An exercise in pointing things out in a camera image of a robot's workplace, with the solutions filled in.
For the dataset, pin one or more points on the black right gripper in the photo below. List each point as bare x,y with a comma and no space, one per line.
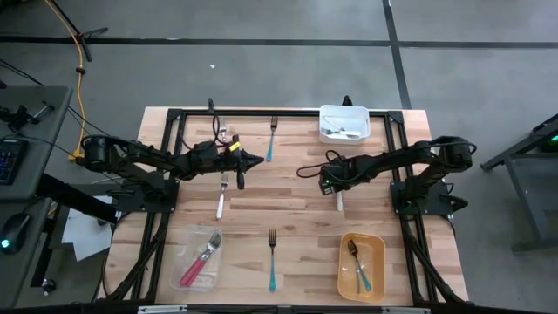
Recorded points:
338,174

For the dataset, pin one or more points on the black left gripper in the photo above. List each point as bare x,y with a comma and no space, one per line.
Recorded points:
209,159

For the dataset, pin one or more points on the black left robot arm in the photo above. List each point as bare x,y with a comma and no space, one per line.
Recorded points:
131,154

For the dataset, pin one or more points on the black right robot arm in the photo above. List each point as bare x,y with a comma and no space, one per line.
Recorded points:
392,159

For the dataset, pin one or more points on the yellow tape label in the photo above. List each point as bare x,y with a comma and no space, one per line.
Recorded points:
234,147

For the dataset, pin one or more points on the white plastic bin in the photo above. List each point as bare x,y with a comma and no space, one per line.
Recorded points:
353,120

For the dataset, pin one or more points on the black clamp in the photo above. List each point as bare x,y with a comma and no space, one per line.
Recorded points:
211,104
346,101

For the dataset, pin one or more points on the orange plastic bin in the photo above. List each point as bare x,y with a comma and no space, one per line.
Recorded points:
372,261

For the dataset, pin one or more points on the clear plastic bin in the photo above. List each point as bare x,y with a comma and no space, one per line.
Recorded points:
183,244

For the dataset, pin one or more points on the white paper sheets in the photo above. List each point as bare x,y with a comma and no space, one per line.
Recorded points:
85,235

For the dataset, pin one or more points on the grey side table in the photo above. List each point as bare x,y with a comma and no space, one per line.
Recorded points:
528,205

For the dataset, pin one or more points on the black tripod stand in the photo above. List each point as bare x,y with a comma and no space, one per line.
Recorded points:
93,31

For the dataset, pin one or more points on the grey desk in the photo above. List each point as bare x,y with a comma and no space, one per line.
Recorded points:
26,187

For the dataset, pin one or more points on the black desk clamp device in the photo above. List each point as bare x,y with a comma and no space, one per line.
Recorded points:
19,115

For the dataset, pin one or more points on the black caster wheel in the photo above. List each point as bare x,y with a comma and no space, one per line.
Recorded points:
48,285

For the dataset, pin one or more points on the black keyboard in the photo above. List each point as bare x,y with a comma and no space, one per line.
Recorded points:
8,161

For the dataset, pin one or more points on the black computer mouse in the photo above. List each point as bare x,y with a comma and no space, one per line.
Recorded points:
15,231

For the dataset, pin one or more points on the black aluminium table frame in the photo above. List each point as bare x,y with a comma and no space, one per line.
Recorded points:
244,112

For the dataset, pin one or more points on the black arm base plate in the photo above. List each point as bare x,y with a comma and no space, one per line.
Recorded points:
407,205
131,202

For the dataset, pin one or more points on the silver metal bracket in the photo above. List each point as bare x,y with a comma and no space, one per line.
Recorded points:
162,309
405,310

